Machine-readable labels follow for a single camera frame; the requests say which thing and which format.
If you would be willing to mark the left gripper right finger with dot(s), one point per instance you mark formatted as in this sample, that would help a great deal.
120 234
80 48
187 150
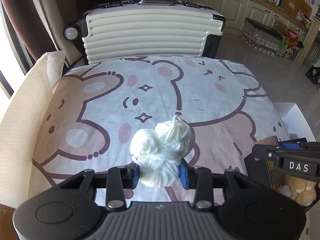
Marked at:
199 179

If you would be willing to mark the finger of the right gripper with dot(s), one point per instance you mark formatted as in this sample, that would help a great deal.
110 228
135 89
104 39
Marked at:
289 144

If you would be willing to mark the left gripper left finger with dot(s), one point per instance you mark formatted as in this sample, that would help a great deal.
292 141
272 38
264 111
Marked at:
118 179

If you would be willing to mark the brown bandage tape roll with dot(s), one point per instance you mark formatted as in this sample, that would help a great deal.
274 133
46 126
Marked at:
272 140

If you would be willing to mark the beige fluffy plush toy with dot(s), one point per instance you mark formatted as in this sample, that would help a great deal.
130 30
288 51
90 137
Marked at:
300 190

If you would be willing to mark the white yarn ball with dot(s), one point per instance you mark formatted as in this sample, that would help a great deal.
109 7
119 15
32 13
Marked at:
159 152

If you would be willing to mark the white open box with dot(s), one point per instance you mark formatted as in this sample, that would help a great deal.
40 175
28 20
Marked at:
291 114

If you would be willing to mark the bear print bed sheet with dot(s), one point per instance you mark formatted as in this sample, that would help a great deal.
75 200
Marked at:
96 110

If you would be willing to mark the red snack box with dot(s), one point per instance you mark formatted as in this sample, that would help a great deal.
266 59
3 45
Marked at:
290 45

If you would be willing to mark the pack of water bottles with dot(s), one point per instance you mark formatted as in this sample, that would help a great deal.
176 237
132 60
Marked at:
261 37

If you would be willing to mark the beige cardboard headboard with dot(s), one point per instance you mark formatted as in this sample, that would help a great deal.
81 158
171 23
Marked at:
19 128

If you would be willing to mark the white paper towel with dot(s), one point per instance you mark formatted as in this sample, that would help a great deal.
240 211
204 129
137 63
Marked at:
54 66

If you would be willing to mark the cream kitchen cabinets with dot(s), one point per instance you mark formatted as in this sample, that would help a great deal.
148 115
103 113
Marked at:
263 11

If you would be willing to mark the white ribbed suitcase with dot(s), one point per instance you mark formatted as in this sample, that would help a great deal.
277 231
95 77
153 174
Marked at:
146 27

